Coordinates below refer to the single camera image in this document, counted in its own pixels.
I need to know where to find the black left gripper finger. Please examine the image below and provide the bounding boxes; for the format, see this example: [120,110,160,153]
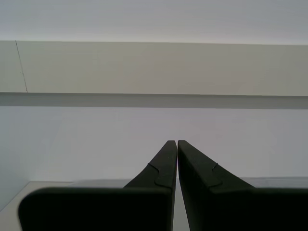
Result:
[177,140,308,231]
[18,140,178,231]

